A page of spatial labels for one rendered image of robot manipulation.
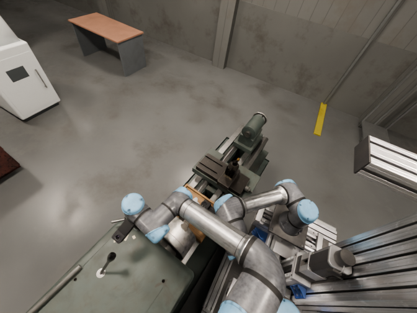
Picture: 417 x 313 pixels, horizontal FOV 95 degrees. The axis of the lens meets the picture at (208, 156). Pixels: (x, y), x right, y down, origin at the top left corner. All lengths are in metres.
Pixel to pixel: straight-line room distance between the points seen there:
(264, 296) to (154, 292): 0.58
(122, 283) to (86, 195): 1.85
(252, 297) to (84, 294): 0.75
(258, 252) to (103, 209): 2.22
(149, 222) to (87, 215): 1.97
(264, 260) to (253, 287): 0.07
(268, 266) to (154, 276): 0.60
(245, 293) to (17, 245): 2.55
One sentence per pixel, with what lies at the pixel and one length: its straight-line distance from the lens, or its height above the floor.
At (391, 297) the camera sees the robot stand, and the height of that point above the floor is 1.69.
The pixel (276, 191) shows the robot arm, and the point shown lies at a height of 1.38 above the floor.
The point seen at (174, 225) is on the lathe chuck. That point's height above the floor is 1.23.
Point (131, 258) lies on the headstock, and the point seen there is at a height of 1.25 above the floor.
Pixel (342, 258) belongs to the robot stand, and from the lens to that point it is 0.94.
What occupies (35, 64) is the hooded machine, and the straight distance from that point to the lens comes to 3.75.
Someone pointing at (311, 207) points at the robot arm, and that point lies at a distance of 1.19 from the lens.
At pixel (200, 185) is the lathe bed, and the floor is 0.86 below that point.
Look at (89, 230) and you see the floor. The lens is 2.59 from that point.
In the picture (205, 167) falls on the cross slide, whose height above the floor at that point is 0.97.
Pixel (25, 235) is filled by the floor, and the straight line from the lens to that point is 2.87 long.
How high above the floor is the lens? 2.29
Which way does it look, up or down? 52 degrees down
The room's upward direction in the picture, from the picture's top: 11 degrees clockwise
